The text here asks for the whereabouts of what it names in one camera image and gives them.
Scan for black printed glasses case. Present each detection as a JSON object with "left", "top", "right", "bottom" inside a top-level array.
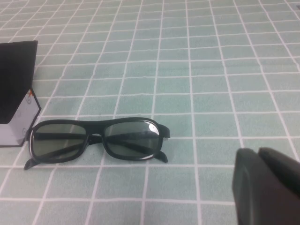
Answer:
[{"left": 0, "top": 40, "right": 42, "bottom": 148}]

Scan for green checked tablecloth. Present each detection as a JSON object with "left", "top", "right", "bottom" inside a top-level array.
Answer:
[{"left": 0, "top": 0, "right": 300, "bottom": 225}]

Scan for black framed sunglasses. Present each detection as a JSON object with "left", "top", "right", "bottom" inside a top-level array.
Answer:
[{"left": 23, "top": 117, "right": 171, "bottom": 171}]

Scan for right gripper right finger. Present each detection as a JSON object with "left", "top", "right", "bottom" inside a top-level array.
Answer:
[{"left": 257, "top": 147, "right": 300, "bottom": 197}]

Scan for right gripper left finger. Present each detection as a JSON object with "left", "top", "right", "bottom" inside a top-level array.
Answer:
[{"left": 231, "top": 147, "right": 300, "bottom": 225}]

